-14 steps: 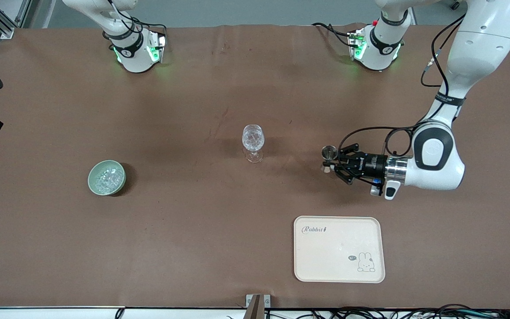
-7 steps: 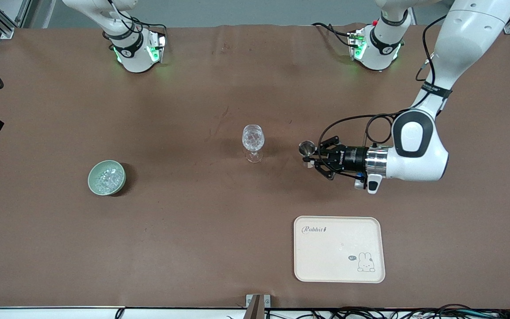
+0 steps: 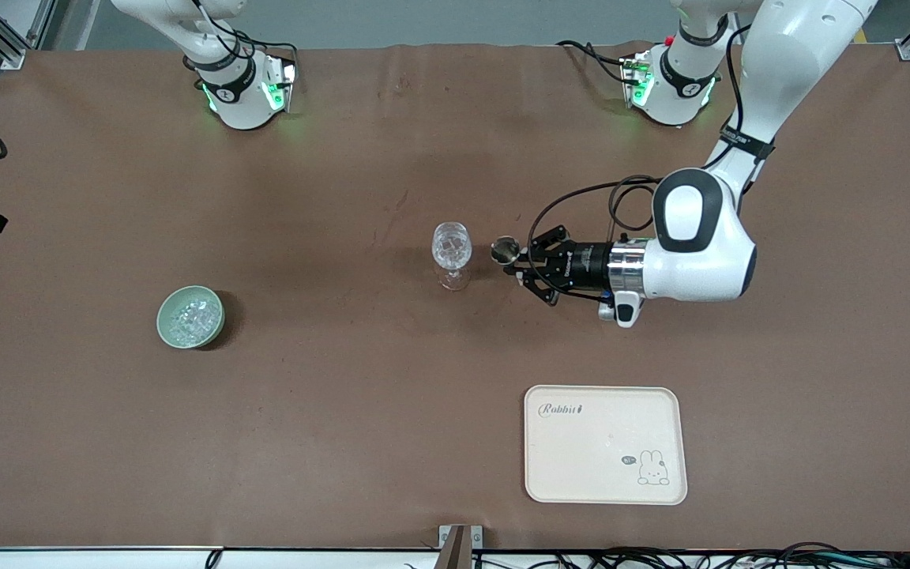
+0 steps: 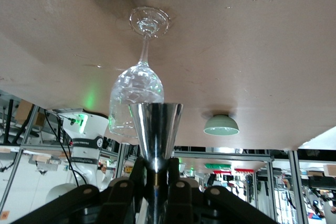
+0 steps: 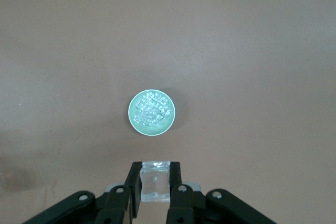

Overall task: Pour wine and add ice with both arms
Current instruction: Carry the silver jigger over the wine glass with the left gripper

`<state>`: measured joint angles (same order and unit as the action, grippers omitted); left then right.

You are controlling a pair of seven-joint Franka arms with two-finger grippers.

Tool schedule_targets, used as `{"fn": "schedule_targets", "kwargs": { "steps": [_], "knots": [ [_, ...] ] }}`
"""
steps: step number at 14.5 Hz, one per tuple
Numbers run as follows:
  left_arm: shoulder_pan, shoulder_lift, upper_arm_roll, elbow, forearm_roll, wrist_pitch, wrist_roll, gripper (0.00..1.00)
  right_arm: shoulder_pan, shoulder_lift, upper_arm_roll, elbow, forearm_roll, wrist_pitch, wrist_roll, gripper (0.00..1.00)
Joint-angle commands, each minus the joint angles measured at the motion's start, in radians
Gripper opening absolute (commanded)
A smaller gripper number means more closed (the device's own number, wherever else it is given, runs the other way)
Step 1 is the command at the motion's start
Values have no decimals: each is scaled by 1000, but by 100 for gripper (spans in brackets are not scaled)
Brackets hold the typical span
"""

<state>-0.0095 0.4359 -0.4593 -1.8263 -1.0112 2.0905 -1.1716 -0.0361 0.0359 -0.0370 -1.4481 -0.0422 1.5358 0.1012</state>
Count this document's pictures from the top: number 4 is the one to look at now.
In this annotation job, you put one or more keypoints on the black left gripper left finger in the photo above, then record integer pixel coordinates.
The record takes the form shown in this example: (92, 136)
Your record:
(118, 203)

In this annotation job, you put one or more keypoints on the brown cardboard box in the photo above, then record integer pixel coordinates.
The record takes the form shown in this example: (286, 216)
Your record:
(24, 112)

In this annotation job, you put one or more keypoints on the aluminium frame beam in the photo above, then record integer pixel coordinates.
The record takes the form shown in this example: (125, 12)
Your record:
(223, 156)

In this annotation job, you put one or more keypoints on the aluminium frame upright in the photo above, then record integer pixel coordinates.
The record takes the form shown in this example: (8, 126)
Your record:
(298, 187)

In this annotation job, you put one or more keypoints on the brown table cover sheet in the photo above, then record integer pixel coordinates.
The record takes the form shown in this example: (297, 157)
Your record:
(236, 51)

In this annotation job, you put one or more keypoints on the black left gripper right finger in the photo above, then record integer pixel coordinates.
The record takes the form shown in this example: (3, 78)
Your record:
(189, 203)

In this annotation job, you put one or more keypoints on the aluminium frame post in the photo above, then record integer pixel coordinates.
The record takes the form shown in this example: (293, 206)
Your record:
(30, 127)

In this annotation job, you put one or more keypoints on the clear cut-crystal wine glass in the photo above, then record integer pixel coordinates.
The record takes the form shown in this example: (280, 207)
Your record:
(136, 82)

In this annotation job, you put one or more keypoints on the pale green ceramic bowl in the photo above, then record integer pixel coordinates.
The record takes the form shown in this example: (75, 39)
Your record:
(221, 124)

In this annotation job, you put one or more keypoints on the stainless steel jigger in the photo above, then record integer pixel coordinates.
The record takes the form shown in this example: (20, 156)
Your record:
(156, 129)

